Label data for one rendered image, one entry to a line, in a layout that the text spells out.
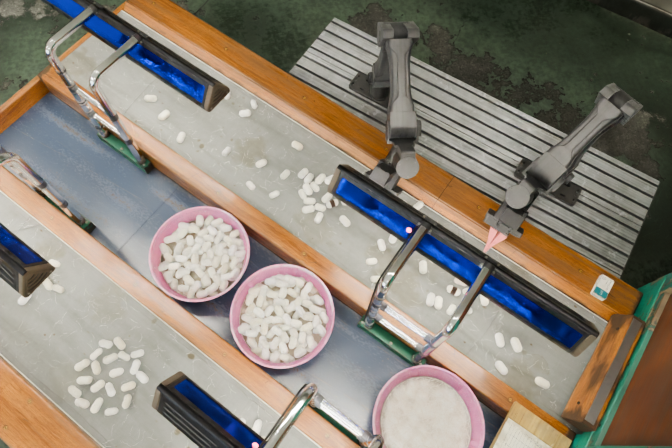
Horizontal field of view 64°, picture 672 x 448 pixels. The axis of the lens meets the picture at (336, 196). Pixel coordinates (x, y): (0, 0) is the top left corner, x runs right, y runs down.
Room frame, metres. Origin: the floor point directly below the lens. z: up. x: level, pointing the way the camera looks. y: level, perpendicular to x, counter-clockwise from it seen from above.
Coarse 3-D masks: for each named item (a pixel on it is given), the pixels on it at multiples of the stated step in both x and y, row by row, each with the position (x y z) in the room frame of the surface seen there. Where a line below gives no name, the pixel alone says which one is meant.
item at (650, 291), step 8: (656, 280) 0.44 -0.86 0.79; (664, 280) 0.43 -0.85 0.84; (640, 288) 0.44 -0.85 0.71; (648, 288) 0.43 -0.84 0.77; (656, 288) 0.41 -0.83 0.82; (648, 296) 0.40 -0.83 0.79; (656, 296) 0.38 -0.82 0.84; (640, 304) 0.38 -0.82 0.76; (648, 304) 0.37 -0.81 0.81; (640, 312) 0.35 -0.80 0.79; (648, 312) 0.34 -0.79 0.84; (576, 432) 0.06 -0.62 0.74; (584, 432) 0.06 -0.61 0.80; (592, 432) 0.06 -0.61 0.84; (576, 440) 0.04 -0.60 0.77; (584, 440) 0.04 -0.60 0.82
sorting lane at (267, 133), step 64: (64, 64) 1.04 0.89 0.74; (128, 64) 1.06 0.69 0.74; (192, 128) 0.84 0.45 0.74; (256, 128) 0.85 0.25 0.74; (256, 192) 0.64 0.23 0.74; (320, 192) 0.66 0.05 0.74; (384, 256) 0.48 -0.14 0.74; (512, 320) 0.32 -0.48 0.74; (512, 384) 0.16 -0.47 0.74; (576, 384) 0.17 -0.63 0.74
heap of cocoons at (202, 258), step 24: (168, 240) 0.48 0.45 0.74; (192, 240) 0.49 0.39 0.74; (216, 240) 0.49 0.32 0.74; (240, 240) 0.49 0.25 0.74; (168, 264) 0.41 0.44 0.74; (192, 264) 0.42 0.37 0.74; (216, 264) 0.42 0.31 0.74; (240, 264) 0.43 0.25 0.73; (192, 288) 0.35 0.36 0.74; (216, 288) 0.36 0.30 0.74
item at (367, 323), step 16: (416, 240) 0.39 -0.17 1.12; (400, 256) 0.35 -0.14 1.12; (384, 272) 0.32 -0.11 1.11; (480, 272) 0.33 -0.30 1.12; (384, 288) 0.29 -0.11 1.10; (480, 288) 0.30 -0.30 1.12; (384, 304) 0.29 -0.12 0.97; (464, 304) 0.26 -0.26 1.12; (368, 320) 0.28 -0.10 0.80; (384, 320) 0.28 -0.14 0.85; (400, 320) 0.26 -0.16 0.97; (448, 320) 0.23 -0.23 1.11; (384, 336) 0.26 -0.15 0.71; (400, 336) 0.24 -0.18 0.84; (432, 336) 0.22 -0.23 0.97; (448, 336) 0.20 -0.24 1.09; (400, 352) 0.23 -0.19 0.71; (416, 352) 0.22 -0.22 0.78
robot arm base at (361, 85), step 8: (352, 80) 1.10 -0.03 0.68; (360, 80) 1.10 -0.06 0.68; (352, 88) 1.07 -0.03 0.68; (360, 88) 1.07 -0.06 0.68; (368, 88) 1.07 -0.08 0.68; (376, 88) 1.03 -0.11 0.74; (384, 88) 1.03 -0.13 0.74; (368, 96) 1.04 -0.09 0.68; (376, 96) 1.03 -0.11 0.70; (384, 96) 1.03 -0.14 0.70; (384, 104) 1.01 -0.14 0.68
